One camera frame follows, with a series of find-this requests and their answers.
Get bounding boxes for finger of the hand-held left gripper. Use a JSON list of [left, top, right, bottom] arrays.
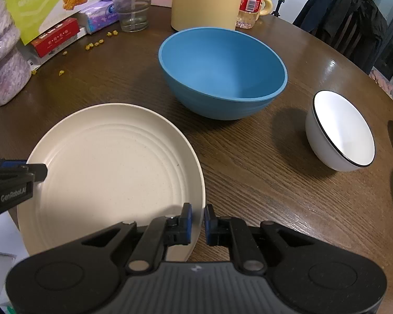
[[0, 158, 27, 171], [18, 164, 48, 182]]

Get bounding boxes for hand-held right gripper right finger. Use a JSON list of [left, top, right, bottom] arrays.
[[204, 203, 315, 273]]

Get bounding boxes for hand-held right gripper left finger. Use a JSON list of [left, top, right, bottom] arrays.
[[82, 203, 194, 273]]

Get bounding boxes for cream plate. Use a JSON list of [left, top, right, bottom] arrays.
[[17, 103, 206, 262]]

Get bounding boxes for blue bowl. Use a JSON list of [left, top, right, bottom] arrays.
[[158, 28, 288, 120]]

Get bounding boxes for white bowl with black rim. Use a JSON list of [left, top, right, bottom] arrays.
[[305, 90, 376, 172]]

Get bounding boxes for purple knitted vase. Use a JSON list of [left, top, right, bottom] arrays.
[[0, 0, 31, 107]]

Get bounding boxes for red box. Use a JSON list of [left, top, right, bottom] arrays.
[[30, 17, 80, 58]]

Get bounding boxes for scattered yellow crumbs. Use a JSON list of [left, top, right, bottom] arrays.
[[31, 30, 120, 76]]

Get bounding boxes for green snack box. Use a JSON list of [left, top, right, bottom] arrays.
[[0, 0, 102, 66]]

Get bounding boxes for purple tissue pack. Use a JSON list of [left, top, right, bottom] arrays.
[[79, 0, 119, 35]]

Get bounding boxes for clear drinking glass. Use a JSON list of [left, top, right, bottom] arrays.
[[110, 0, 153, 33]]

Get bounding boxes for yellow thermos jug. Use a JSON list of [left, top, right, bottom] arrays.
[[170, 0, 248, 33]]

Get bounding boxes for yellow bear mug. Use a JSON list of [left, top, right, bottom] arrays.
[[257, 0, 272, 17]]

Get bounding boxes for dark blue jacket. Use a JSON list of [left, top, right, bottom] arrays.
[[293, 0, 343, 36]]

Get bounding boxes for black jacket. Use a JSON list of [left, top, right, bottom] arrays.
[[314, 0, 389, 74]]

